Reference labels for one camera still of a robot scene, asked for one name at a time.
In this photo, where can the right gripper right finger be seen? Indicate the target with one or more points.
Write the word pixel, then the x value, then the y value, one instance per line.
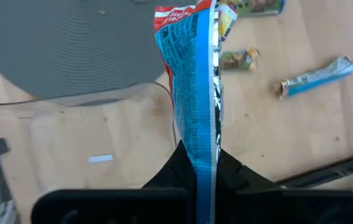
pixel 288 208

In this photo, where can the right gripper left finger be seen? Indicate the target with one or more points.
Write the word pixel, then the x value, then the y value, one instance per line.
pixel 117 208

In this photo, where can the blue granola bar orange ends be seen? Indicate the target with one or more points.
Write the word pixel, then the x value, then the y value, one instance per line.
pixel 313 79

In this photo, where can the blue granola bar red end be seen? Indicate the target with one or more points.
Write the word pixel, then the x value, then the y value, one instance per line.
pixel 195 93

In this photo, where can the snack packets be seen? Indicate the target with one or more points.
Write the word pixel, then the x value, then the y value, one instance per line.
pixel 237 60

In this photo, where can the green granola bar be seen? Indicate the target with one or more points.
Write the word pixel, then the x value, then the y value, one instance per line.
pixel 258 7

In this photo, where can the clear plastic bin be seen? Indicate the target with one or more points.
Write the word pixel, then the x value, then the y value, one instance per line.
pixel 70 140

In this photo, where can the grey round woven placemat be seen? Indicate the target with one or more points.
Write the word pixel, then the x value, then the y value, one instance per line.
pixel 70 46

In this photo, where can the black metal table frame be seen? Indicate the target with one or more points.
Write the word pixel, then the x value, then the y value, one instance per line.
pixel 335 170

